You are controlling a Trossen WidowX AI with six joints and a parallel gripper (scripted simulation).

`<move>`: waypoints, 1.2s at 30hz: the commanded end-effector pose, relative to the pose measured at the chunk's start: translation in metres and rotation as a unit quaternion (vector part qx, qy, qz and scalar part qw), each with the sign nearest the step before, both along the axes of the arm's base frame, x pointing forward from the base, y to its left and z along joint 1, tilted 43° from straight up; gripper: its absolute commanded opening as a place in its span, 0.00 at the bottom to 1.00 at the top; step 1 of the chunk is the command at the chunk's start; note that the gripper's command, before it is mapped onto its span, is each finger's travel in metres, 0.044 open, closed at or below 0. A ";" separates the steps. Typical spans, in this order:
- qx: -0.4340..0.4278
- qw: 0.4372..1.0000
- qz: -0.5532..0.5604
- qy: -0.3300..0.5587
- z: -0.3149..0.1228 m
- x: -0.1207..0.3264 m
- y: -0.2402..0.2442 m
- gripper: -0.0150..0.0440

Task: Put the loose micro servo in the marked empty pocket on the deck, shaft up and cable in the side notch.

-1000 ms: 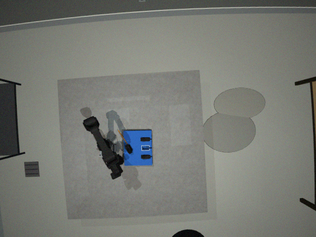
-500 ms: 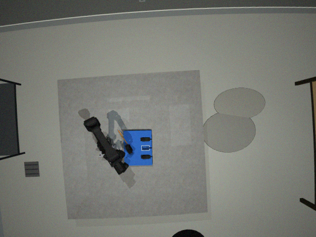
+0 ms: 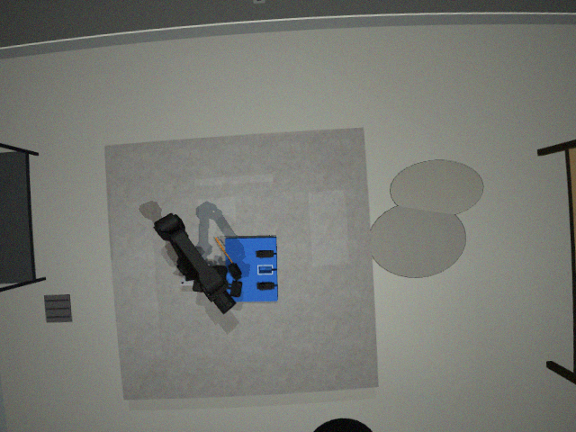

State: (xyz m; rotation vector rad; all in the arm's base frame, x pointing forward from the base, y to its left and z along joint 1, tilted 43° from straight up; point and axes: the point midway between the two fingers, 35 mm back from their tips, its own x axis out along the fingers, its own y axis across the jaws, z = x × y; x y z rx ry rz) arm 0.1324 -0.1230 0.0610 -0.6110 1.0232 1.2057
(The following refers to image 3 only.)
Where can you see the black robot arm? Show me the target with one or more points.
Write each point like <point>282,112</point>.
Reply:
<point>190,263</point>

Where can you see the blue flat deck plate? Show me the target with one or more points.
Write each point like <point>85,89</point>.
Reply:
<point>257,261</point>

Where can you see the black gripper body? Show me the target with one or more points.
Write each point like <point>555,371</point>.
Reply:
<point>235,288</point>

